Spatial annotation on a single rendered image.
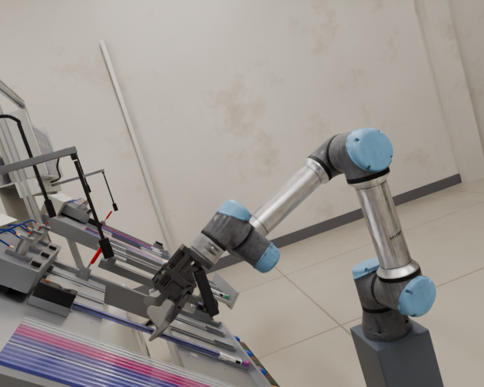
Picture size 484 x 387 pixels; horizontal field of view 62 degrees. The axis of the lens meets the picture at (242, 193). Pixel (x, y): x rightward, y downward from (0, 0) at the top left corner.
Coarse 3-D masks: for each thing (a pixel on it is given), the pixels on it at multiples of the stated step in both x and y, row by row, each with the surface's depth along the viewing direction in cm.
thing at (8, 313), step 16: (64, 272) 111; (80, 288) 103; (96, 288) 110; (0, 304) 72; (16, 304) 75; (96, 304) 96; (0, 320) 66; (16, 320) 68; (48, 320) 74; (64, 320) 78; (80, 320) 81; (96, 320) 85; (0, 336) 61; (96, 336) 77
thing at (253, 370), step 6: (222, 324) 125; (222, 330) 123; (228, 330) 120; (228, 336) 117; (228, 342) 115; (234, 342) 111; (234, 348) 110; (240, 348) 107; (240, 354) 105; (246, 354) 103; (246, 360) 101; (252, 360) 100; (252, 366) 97; (252, 372) 95; (258, 372) 93; (258, 378) 92; (264, 378) 90; (258, 384) 91; (264, 384) 88; (270, 384) 88
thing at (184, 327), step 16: (176, 320) 114; (192, 320) 122; (192, 336) 105; (208, 336) 112; (224, 336) 119; (176, 352) 91; (192, 352) 93; (224, 352) 104; (192, 368) 83; (208, 368) 87; (224, 368) 92; (240, 368) 97; (240, 384) 87; (256, 384) 91
